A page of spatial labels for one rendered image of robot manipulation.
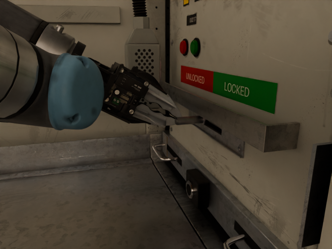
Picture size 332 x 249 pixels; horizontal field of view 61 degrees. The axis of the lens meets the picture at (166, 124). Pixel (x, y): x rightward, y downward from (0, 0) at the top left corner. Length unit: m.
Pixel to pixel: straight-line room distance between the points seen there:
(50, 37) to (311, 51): 0.31
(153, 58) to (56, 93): 0.39
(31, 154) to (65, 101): 0.50
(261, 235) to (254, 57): 0.22
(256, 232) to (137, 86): 0.25
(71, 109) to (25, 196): 0.41
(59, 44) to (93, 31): 0.39
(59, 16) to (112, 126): 0.32
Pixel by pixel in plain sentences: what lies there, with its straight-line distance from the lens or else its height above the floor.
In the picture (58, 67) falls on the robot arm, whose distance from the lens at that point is 0.27.
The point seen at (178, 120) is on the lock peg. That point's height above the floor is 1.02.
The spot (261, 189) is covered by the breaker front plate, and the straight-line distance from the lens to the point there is 0.38.
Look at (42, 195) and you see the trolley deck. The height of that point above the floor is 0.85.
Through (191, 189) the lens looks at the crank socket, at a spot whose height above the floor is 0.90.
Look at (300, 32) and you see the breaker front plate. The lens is 0.31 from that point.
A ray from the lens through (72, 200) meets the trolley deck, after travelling 0.61.
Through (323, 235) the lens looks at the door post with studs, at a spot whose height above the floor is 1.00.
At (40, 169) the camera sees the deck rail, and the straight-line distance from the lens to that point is 0.76.
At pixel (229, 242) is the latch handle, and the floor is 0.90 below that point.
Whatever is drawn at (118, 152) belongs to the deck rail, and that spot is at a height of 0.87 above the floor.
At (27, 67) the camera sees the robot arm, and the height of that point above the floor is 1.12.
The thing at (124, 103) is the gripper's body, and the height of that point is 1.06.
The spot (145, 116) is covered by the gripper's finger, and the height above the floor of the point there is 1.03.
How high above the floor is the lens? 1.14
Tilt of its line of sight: 16 degrees down
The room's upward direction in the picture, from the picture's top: straight up
